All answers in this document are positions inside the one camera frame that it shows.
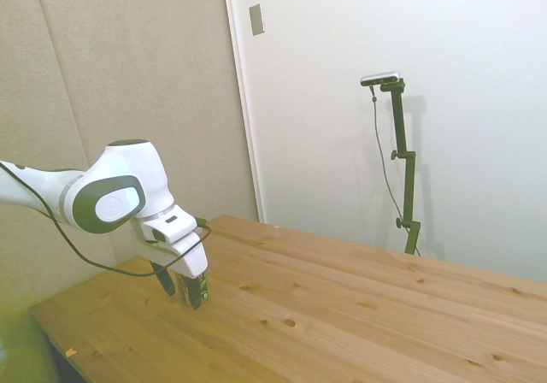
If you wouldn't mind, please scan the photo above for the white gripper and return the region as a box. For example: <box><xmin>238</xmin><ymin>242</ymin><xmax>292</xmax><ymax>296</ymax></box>
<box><xmin>131</xmin><ymin>221</ymin><xmax>209</xmax><ymax>310</ymax></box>

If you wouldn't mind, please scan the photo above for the dark bottle with green label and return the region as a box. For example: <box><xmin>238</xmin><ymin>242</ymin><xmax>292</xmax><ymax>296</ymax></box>
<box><xmin>197</xmin><ymin>271</ymin><xmax>212</xmax><ymax>301</ymax></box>

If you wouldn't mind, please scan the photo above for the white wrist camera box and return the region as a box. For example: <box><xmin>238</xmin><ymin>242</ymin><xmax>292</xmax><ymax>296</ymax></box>
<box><xmin>140</xmin><ymin>212</ymin><xmax>201</xmax><ymax>245</ymax></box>

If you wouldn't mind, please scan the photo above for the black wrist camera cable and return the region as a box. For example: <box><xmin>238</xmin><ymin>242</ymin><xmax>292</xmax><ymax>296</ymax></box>
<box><xmin>0</xmin><ymin>161</ymin><xmax>212</xmax><ymax>278</ymax></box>

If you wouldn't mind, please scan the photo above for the white door frame trim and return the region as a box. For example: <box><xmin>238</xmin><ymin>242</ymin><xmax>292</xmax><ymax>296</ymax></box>
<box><xmin>221</xmin><ymin>0</ymin><xmax>267</xmax><ymax>224</ymax></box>

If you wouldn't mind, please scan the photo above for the dark green camera stand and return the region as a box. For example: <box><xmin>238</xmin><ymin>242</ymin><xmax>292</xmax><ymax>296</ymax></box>
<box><xmin>379</xmin><ymin>80</ymin><xmax>422</xmax><ymax>256</ymax></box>

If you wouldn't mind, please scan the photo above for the grey wall switch plate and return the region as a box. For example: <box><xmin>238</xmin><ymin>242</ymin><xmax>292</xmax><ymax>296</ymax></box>
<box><xmin>248</xmin><ymin>3</ymin><xmax>267</xmax><ymax>38</ymax></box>

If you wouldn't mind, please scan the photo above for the silver camera on stand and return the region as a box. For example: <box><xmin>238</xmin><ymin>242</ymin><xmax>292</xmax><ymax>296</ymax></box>
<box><xmin>360</xmin><ymin>71</ymin><xmax>403</xmax><ymax>87</ymax></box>

